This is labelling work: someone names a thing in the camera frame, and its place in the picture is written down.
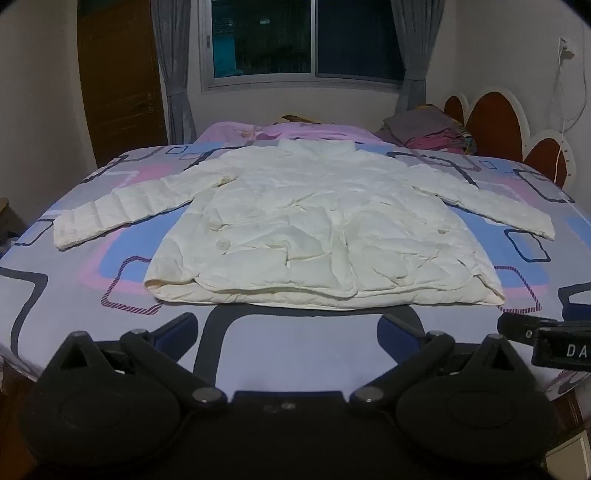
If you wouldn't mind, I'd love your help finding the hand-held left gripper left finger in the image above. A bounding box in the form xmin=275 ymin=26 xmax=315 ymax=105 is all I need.
xmin=46 ymin=313 xmax=228 ymax=409

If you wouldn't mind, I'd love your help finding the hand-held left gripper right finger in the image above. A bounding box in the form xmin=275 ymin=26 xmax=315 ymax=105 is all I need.
xmin=351 ymin=314 xmax=532 ymax=409

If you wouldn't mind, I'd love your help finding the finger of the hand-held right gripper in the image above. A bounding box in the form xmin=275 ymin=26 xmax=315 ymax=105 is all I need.
xmin=498 ymin=314 xmax=559 ymax=343

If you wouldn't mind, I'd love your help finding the white puffer jacket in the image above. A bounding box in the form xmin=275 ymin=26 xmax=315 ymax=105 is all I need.
xmin=53 ymin=138 xmax=556 ymax=311

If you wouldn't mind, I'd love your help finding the bed with patterned sheet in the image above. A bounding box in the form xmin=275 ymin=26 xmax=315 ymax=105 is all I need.
xmin=0 ymin=121 xmax=591 ymax=402

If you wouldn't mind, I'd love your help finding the pink folded cloth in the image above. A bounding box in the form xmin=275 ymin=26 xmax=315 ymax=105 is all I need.
xmin=406 ymin=129 xmax=477 ymax=156

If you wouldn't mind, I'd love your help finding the dark bedside object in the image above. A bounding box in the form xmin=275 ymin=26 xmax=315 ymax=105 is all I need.
xmin=0 ymin=198 xmax=29 ymax=241

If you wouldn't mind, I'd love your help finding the brown and white headboard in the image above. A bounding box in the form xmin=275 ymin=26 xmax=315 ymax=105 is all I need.
xmin=443 ymin=85 xmax=578 ymax=190

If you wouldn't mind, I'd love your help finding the pink blanket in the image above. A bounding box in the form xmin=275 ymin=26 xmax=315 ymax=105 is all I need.
xmin=196 ymin=121 xmax=384 ymax=148

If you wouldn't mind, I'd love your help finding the brown wooden door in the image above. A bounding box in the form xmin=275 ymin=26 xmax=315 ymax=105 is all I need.
xmin=76 ymin=0 xmax=169 ymax=168

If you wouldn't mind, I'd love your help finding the grey curtain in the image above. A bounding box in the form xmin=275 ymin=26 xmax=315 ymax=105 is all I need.
xmin=150 ymin=0 xmax=199 ymax=144
xmin=390 ymin=0 xmax=446 ymax=114

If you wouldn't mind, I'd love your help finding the white cable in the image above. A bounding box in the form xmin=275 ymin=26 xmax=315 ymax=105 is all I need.
xmin=551 ymin=46 xmax=583 ymax=186

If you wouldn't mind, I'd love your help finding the window with white frame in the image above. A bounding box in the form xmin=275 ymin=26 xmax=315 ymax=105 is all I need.
xmin=199 ymin=0 xmax=409 ymax=93

